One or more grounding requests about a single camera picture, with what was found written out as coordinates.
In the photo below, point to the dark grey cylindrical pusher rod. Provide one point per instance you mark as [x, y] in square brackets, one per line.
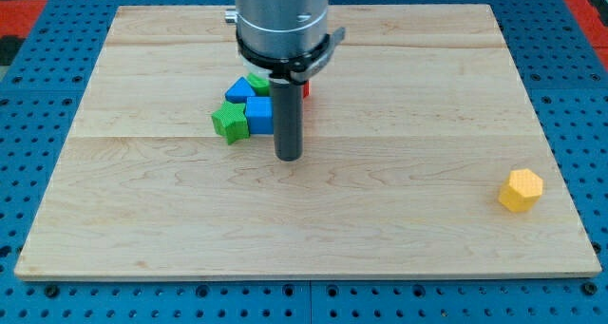
[287, 100]

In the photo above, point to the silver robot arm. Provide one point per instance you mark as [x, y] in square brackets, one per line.
[285, 41]

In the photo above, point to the yellow hexagon block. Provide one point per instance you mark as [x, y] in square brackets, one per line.
[521, 190]

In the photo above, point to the red block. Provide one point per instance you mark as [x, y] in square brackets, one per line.
[306, 89]

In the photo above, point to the green round block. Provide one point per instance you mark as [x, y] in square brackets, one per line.
[259, 85]

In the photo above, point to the blue cube block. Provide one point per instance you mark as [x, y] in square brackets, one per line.
[259, 115]

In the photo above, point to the blue triangle block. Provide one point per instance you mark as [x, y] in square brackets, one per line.
[239, 91]

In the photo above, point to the green star block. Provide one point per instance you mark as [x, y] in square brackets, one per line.
[230, 122]

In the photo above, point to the light wooden board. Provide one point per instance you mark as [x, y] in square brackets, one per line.
[410, 131]

